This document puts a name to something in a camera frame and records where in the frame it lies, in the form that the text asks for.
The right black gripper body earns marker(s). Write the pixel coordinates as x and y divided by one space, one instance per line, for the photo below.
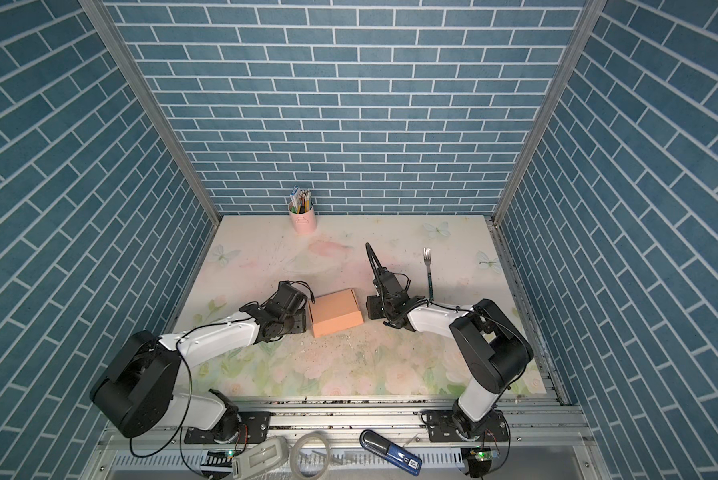
376 308

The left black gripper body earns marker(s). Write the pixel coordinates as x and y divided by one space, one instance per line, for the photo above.
294 324

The orange paper box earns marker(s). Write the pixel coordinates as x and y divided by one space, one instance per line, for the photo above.
335 312

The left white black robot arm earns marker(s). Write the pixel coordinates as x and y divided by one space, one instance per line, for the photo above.
137 391

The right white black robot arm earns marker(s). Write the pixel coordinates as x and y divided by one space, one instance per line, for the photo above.
494 351

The pink metal pen cup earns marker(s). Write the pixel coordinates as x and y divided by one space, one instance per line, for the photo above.
304 222

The blue handheld device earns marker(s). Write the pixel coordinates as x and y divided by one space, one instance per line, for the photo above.
390 452

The grey handheld device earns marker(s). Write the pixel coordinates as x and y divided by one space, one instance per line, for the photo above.
266 456

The fork with teal handle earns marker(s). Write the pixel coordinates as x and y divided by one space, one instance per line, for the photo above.
427 258

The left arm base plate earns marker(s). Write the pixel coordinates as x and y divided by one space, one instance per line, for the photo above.
250 427

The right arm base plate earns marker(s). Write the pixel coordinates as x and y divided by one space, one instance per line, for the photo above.
445 426

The aluminium frame rail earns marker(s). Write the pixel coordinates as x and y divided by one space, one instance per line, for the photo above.
532 421

